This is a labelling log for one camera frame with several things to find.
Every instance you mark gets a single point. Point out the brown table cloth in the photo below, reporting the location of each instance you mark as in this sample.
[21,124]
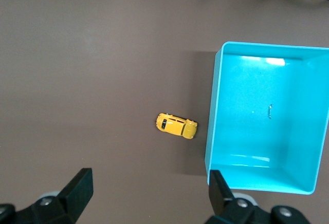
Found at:
[90,67]

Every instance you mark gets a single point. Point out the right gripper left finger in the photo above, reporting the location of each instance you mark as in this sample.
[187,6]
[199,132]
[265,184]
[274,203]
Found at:
[66,203]

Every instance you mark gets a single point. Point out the turquoise plastic bin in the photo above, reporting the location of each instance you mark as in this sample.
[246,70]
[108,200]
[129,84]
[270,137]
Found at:
[257,131]

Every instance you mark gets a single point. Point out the yellow beetle toy car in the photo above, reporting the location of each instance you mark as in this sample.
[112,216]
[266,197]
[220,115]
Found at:
[177,126]

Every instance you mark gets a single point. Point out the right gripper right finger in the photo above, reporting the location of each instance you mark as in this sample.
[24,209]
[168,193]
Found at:
[231,211]

